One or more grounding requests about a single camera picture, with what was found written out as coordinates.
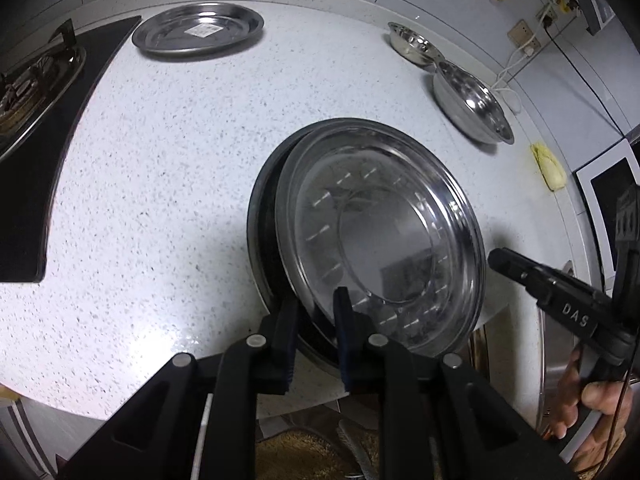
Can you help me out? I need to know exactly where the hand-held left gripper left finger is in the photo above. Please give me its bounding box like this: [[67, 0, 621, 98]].
[[60, 301, 301, 480]]

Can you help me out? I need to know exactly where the white microwave oven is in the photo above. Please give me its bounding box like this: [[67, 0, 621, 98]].
[[575, 127, 640, 291]]

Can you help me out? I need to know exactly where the yellow sponge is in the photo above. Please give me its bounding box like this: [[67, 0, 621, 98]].
[[531, 142, 568, 192]]

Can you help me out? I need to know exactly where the black cable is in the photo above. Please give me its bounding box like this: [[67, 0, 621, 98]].
[[542, 17, 626, 136]]

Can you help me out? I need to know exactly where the white cable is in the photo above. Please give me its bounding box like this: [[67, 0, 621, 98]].
[[492, 47, 531, 111]]

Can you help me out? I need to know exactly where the black glass gas stove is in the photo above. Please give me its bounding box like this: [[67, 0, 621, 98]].
[[0, 15, 143, 283]]

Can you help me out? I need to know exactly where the grey glossy cabinet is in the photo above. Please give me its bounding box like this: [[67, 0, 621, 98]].
[[0, 385, 111, 480]]

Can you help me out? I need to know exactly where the small steel bowl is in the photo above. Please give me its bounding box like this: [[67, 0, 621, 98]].
[[387, 21, 443, 67]]

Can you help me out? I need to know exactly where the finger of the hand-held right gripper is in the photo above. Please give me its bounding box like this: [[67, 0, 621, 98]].
[[488, 248, 546, 301]]

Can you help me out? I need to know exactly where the large steel bowl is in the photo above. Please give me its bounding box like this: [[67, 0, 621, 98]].
[[432, 59, 515, 146]]

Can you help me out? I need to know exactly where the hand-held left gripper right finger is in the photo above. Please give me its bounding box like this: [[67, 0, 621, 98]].
[[333, 287, 577, 480]]

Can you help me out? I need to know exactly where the beige wall outlet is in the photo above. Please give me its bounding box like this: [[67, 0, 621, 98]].
[[507, 20, 542, 56]]

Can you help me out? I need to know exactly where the brown floor mat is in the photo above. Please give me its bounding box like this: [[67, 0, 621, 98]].
[[255, 420, 441, 480]]

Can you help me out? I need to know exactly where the steel plate with sticker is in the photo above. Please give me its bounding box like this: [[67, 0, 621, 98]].
[[131, 2, 265, 57]]

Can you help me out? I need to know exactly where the steel sink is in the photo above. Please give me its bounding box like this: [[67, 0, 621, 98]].
[[537, 260, 601, 441]]

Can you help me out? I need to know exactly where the person's right hand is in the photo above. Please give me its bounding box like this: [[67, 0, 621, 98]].
[[547, 347, 636, 476]]

